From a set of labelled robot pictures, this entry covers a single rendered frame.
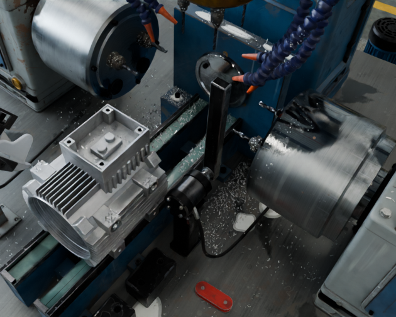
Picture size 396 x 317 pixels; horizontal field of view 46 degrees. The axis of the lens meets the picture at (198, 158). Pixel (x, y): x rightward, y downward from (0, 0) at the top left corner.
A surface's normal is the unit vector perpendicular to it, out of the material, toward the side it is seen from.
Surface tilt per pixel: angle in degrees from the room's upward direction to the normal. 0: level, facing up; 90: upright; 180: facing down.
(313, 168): 43
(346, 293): 90
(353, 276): 90
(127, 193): 0
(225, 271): 0
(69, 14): 36
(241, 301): 0
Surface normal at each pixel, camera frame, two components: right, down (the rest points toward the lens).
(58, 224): 0.51, -0.21
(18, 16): 0.79, 0.50
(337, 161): -0.28, -0.19
